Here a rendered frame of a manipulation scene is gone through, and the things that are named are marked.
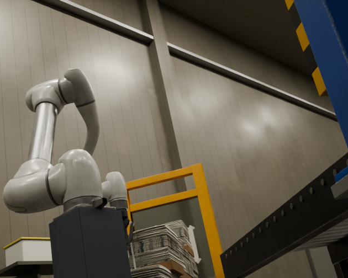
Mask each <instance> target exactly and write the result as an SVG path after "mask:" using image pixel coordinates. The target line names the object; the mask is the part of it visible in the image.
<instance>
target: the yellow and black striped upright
mask: <svg viewBox="0 0 348 278"><path fill-rule="evenodd" d="M285 2H286V5H287V8H288V11H289V13H290V16H291V19H292V22H293V25H294V28H295V30H296V33H297V36H298V38H299V42H300V45H301V47H302V50H303V53H304V55H305V59H306V61H307V64H308V67H309V69H310V72H311V74H312V76H313V79H314V82H315V85H316V87H317V90H318V93H319V96H320V97H323V96H329V95H328V93H327V90H326V87H325V84H324V82H323V79H322V77H321V74H320V71H319V68H318V65H317V62H316V60H315V57H314V55H313V52H312V49H311V46H310V43H309V41H308V38H307V35H306V33H305V30H304V27H303V24H302V21H301V19H300V16H299V14H298V11H297V8H296V5H295V3H294V0H285Z"/></svg>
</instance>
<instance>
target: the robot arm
mask: <svg viewBox="0 0 348 278"><path fill-rule="evenodd" d="M25 102H26V105H27V107H28V108H29V109H30V110H31V111H32V112H35V119H34V125H33V131H32V135H31V141H30V148H29V154H28V160H27V162H25V163H23V164H22V165H21V166H20V168H19V170H18V171H17V173H16V175H15V176H14V178H13V179H11V180H10V181H9V182H8V183H7V184H6V185H5V187H4V190H3V200H4V203H5V205H6V206H7V208H8V209H10V210H12V211H14V212H16V213H24V214H28V213H36V212H41V211H45V210H49V209H53V208H54V207H57V206H61V205H63V206H64V212H63V214H61V215H60V216H58V217H56V218H54V219H53V221H55V220H57V219H58V218H60V217H62V216H64V215H65V214H67V213H69V212H71V211H73V210H74V209H76V208H78V207H87V208H95V209H109V210H121V212H122V219H123V225H124V232H125V239H126V246H127V250H128V251H129V250H130V247H129V244H130V243H131V242H132V241H133V228H134V225H135V223H134V222H131V221H130V220H129V218H128V212H127V210H128V201H127V198H126V197H127V189H126V183H125V180H124V177H123V176H122V174H121V173H120V172H110V173H108V174H107V176H106V178H105V182H103V183H102V182H101V176H100V173H99V169H98V166H97V164H96V162H95V160H94V159H93V158H92V156H93V152H94V150H95V147H96V144H97V142H98V138H99V131H100V126H99V118H98V113H97V106H96V100H95V97H94V92H93V89H92V86H91V84H90V82H89V80H88V78H87V76H86V75H85V73H84V72H83V70H81V69H80V68H79V67H75V68H69V69H68V70H67V71H65V73H64V77H62V78H59V79H53V80H50V81H47V82H44V83H40V84H38V85H36V86H34V87H32V88H31V89H30V90H29V91H28V92H27V93H26V96H25ZM71 103H75V106H76V108H77V109H78V111H79V112H80V114H81V116H82V118H83V120H84V121H85V123H86V126H87V136H86V140H85V143H84V146H83V149H73V150H70V151H68V152H66V153H64V154H63V155H62V156H61V157H60V159H59V163H58V164H57V165H55V166H54V167H53V166H52V165H51V162H52V153H53V147H54V138H55V130H56V120H57V116H58V114H59V113H60V111H61V110H62V109H63V107H64V105H67V104H71ZM108 202H109V204H110V207H106V206H105V205H106V204H107V203H108ZM128 225H130V230H129V238H128V232H127V227H128ZM128 257H129V253H128Z"/></svg>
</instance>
